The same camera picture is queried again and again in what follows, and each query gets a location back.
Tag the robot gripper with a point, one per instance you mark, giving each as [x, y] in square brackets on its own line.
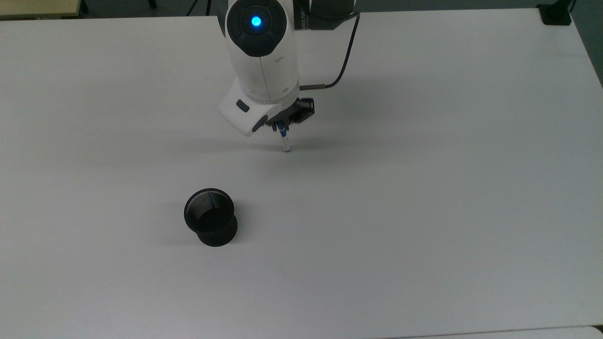
[245, 117]

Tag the blue and white marker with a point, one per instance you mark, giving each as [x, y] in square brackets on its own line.
[284, 139]

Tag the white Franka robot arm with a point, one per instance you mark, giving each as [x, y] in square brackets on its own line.
[264, 61]

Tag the black mesh pen cup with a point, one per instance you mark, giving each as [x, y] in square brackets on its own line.
[214, 226]

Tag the light wooden table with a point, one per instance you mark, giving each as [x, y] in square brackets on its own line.
[33, 7]

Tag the black table clamp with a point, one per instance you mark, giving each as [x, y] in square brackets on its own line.
[556, 14]

